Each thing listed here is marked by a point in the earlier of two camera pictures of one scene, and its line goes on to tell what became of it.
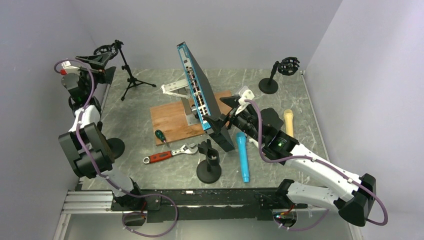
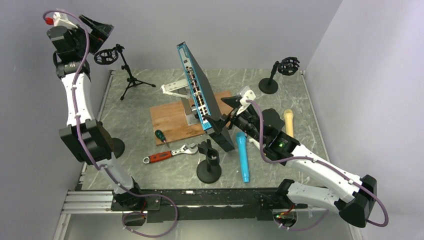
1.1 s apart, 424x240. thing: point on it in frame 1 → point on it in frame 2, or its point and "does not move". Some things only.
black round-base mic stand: x=117 y=147 does not move
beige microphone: x=288 y=116 does not move
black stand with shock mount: x=288 y=66 does not move
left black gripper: x=99 y=61 → x=101 y=33
